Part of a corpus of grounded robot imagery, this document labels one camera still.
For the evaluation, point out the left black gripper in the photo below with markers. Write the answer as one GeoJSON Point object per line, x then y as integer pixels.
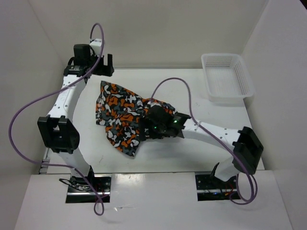
{"type": "Point", "coordinates": [106, 70]}

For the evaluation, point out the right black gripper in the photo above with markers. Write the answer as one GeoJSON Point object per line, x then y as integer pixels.
{"type": "Point", "coordinates": [146, 121]}

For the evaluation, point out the orange camouflage shorts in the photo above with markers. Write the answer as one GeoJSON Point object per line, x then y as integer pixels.
{"type": "Point", "coordinates": [120, 111]}

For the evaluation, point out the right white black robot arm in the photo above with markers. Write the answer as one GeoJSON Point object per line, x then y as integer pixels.
{"type": "Point", "coordinates": [243, 145]}

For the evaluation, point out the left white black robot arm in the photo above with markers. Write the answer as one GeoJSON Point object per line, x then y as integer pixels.
{"type": "Point", "coordinates": [57, 130]}

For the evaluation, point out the white plastic basket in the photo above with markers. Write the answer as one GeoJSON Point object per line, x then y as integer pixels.
{"type": "Point", "coordinates": [227, 77]}

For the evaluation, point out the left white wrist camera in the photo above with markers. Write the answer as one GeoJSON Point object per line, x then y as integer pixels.
{"type": "Point", "coordinates": [97, 45]}

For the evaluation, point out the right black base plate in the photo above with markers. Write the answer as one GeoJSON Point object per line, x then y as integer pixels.
{"type": "Point", "coordinates": [212, 189]}

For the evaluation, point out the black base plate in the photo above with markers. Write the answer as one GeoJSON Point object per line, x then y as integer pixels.
{"type": "Point", "coordinates": [212, 189]}
{"type": "Point", "coordinates": [80, 192]}

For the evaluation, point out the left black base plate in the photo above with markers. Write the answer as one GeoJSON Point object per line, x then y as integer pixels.
{"type": "Point", "coordinates": [80, 192]}

